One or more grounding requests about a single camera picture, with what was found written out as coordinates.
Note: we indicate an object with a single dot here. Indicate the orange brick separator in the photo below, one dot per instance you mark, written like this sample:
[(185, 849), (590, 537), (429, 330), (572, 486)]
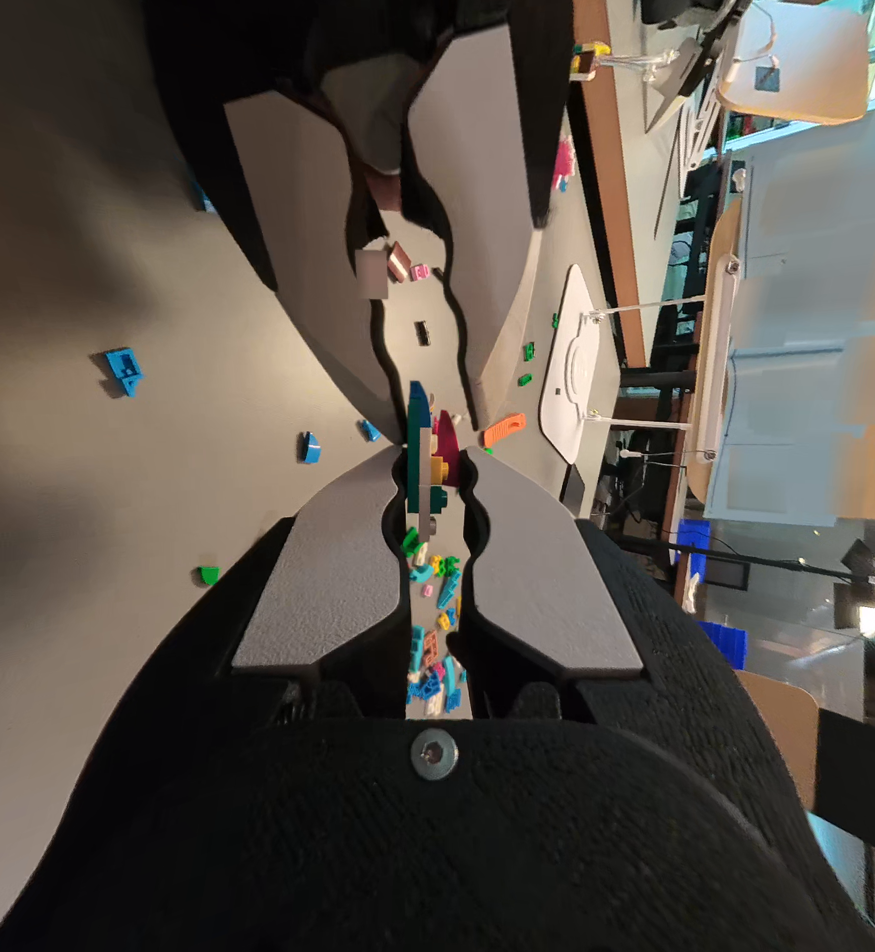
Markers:
[(504, 431)]

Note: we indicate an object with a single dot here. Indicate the wood-edged table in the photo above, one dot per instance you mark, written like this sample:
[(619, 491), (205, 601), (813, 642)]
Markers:
[(608, 186)]

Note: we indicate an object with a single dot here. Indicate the small black toy brick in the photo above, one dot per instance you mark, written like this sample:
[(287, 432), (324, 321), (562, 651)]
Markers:
[(422, 333)]

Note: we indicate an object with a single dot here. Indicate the white display stand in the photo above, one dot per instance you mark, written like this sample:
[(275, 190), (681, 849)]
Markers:
[(571, 372)]

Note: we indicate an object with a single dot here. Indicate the blue storage bin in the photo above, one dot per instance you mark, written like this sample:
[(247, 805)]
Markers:
[(724, 643), (693, 550)]

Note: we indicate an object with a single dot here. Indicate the small green toy brick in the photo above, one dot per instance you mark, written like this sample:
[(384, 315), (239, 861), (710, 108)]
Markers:
[(207, 574)]

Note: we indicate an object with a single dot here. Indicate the black flat panel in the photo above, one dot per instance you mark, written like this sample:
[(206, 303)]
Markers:
[(573, 491)]

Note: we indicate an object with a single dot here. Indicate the person's left hand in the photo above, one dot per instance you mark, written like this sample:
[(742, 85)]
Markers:
[(384, 187)]

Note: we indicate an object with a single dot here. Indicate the idle black white gripper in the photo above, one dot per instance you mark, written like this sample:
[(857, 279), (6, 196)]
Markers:
[(694, 67)]

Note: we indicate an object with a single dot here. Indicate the magenta toy brick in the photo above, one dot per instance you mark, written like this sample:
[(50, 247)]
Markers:
[(449, 442)]

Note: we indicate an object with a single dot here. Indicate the tan rounded board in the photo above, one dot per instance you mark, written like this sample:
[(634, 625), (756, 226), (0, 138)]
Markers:
[(817, 74), (776, 736)]

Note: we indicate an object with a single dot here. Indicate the toy brick flower model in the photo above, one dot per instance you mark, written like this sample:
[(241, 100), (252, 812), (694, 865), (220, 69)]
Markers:
[(564, 163)]

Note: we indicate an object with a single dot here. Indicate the black light stand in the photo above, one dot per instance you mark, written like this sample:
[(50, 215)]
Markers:
[(865, 584)]

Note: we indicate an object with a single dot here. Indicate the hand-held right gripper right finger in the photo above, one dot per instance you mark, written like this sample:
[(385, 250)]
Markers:
[(549, 595)]

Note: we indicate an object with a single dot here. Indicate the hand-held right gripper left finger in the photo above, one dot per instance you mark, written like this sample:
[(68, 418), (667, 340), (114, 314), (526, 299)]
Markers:
[(326, 587)]

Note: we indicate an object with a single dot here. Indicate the grey desk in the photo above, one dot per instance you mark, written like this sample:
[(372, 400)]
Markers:
[(184, 461)]

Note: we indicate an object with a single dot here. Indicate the multicoloured toy brick assembly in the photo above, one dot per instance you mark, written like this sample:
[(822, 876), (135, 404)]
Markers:
[(419, 465)]

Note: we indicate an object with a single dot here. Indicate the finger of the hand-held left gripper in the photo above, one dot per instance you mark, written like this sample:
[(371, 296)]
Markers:
[(296, 223), (482, 186)]

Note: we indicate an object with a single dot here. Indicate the clear plastic rod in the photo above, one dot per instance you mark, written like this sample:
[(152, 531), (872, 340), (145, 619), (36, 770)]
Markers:
[(635, 63)]

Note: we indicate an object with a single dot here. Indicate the blue quarter-round toy brick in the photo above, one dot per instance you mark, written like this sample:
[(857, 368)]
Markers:
[(370, 430), (309, 447)]

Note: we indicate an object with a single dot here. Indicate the pile of toy bricks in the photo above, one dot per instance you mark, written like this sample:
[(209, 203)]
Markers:
[(430, 647)]

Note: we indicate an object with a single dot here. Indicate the small pink toy brick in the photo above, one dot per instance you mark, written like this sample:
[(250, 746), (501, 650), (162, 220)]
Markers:
[(419, 272)]

